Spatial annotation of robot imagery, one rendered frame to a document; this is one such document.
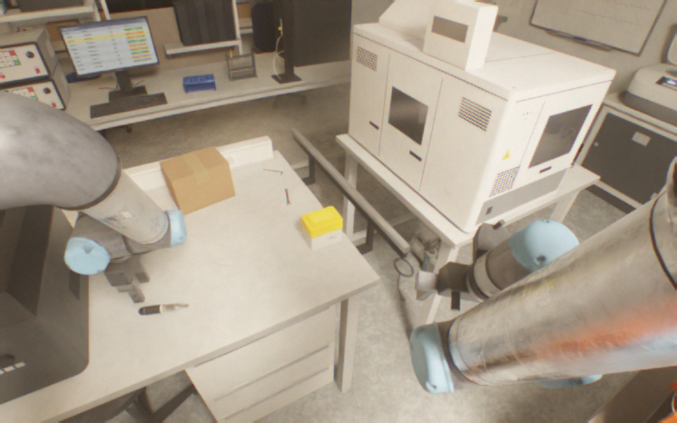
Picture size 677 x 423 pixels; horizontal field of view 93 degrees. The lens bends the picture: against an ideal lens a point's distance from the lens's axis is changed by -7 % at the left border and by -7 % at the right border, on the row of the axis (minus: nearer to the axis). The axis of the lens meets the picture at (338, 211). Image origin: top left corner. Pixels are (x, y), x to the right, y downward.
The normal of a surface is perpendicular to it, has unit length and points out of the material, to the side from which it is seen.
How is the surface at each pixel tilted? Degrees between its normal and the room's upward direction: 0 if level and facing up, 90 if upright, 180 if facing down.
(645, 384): 0
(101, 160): 85
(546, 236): 25
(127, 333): 0
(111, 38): 86
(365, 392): 0
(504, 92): 90
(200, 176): 90
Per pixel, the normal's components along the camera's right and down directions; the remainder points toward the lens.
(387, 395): 0.02, -0.77
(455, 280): 0.09, -0.43
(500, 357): -0.84, 0.44
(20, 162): 0.79, 0.27
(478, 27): 0.48, 0.57
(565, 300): -1.00, -0.04
